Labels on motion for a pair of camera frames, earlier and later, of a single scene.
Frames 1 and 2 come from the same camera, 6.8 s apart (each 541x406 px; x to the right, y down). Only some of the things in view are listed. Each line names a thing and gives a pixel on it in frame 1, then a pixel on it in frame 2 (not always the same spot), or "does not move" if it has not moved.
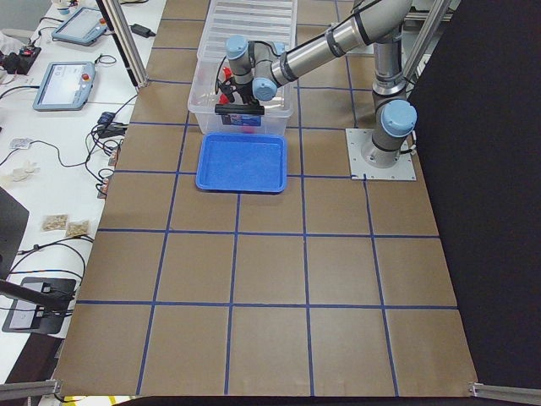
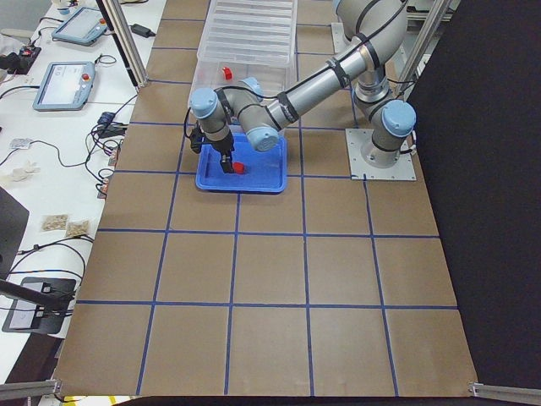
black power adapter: x=142 y=31 does not move
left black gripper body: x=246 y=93 to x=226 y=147
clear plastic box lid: x=258 y=20 does not move
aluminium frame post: x=133 y=59 does not move
